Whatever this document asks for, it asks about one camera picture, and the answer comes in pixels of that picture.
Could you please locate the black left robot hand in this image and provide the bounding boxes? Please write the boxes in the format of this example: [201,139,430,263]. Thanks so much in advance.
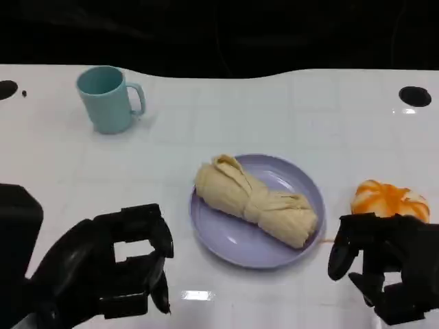
[25,204,175,329]

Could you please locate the black background cloth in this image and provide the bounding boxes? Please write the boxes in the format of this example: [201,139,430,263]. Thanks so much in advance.
[0,0,439,79]

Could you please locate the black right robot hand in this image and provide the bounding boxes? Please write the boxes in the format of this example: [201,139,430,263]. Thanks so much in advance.
[327,212,439,326]

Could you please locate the orange and white bread roll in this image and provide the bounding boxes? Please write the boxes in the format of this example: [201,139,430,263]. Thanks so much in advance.
[350,178,431,226]

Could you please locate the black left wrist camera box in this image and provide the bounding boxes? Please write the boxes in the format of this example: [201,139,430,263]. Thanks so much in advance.
[0,183,45,309]

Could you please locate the pale green mug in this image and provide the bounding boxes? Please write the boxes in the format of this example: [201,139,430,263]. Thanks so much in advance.
[75,66,147,135]

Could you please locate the beige towel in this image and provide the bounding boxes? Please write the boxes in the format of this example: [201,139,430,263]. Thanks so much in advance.
[195,154,318,250]

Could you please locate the lilac plate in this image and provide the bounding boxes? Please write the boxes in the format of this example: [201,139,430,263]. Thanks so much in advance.
[188,154,327,270]

